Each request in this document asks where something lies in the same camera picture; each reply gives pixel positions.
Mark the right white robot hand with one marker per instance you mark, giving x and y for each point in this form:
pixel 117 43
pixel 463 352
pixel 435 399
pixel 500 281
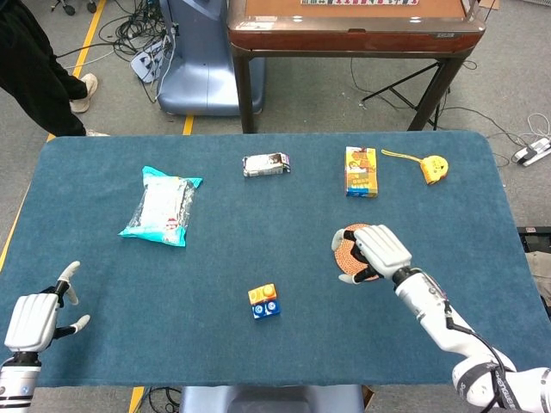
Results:
pixel 383 249

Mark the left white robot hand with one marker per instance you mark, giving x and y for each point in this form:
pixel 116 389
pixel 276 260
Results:
pixel 32 320

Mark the orange toy block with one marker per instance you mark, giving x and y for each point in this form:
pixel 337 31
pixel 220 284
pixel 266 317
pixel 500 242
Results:
pixel 260 294

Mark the blue toy block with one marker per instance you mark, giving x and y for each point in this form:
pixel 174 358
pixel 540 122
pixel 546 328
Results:
pixel 266 310

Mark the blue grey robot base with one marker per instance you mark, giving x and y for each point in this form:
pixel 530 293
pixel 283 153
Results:
pixel 206 64

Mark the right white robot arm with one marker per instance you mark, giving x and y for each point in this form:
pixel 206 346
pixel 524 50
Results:
pixel 435 318

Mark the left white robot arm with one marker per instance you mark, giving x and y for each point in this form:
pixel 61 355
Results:
pixel 19 387

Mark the round woven rattan coaster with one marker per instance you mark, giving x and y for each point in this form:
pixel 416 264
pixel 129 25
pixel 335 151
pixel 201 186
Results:
pixel 344 260

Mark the orange cartoon print box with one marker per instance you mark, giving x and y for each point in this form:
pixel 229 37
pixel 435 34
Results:
pixel 361 172

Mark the blue felt table cover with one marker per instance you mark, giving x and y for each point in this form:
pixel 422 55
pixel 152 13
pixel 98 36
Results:
pixel 258 236

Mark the crumpled grey drink carton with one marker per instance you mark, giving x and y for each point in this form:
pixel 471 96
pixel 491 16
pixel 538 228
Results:
pixel 264 165

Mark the black case on floor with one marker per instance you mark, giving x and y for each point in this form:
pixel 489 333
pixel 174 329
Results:
pixel 534 236

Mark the teal clear snack bag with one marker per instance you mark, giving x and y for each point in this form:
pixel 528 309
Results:
pixel 161 206

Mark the white power strip with plugs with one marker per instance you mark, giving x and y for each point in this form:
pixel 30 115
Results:
pixel 531 152

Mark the beige sneaker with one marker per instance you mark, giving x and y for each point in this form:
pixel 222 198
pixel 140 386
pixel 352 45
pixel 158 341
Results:
pixel 85 94
pixel 97 133

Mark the brown mahjong table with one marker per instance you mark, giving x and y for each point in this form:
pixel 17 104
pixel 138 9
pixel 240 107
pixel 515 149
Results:
pixel 344 41

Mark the row of face-up mahjong tiles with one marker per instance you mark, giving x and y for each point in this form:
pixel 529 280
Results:
pixel 357 2

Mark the person in black clothes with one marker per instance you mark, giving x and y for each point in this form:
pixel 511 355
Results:
pixel 26 64

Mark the brown cardboard box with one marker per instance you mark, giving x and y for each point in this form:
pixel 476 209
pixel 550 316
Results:
pixel 486 4

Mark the black wheeled stool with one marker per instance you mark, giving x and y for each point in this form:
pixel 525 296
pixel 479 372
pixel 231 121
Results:
pixel 69 8

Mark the grey blue robot pedestal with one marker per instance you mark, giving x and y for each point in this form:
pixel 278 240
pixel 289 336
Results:
pixel 271 400

